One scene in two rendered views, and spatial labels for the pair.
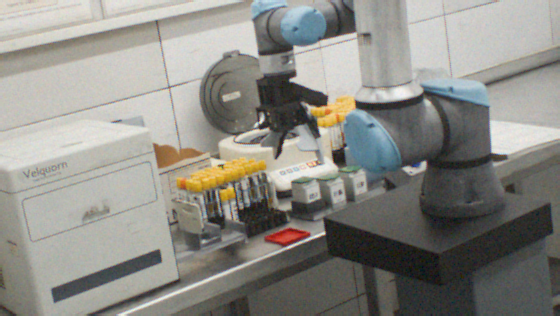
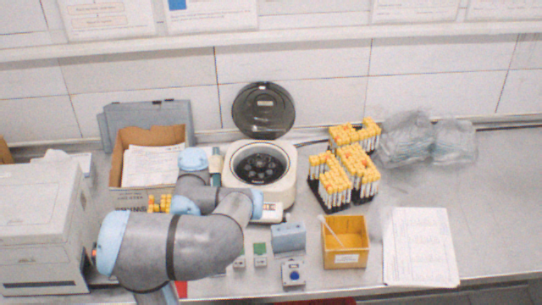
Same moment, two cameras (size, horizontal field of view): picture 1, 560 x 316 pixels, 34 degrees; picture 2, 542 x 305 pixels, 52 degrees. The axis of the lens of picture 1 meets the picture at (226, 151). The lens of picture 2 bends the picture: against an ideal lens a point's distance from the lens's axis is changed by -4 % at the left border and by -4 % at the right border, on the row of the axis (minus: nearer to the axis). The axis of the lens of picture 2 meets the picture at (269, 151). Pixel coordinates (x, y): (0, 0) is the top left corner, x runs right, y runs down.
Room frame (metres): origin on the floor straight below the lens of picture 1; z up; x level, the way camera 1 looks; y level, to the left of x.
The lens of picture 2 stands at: (1.10, -0.80, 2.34)
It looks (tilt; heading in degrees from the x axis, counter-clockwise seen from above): 44 degrees down; 29
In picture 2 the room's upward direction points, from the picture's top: 2 degrees counter-clockwise
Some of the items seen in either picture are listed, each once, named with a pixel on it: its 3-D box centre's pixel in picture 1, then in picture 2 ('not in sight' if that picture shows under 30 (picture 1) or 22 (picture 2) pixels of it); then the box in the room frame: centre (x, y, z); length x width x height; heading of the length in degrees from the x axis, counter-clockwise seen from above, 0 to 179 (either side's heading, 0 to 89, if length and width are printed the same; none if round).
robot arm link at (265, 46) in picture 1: (272, 25); (194, 171); (1.90, -0.14, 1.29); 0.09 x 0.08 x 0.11; 23
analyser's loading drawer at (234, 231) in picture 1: (194, 243); (110, 272); (1.71, 0.09, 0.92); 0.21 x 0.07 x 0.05; 122
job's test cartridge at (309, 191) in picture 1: (306, 194); not in sight; (1.91, -0.15, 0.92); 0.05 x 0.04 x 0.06; 35
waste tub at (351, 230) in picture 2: not in sight; (344, 241); (2.13, -0.48, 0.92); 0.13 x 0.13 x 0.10; 30
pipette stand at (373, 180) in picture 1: (367, 163); (288, 238); (2.07, -0.32, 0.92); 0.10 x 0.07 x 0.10; 128
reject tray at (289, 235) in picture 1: (287, 236); (175, 288); (1.78, -0.09, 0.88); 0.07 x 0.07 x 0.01; 32
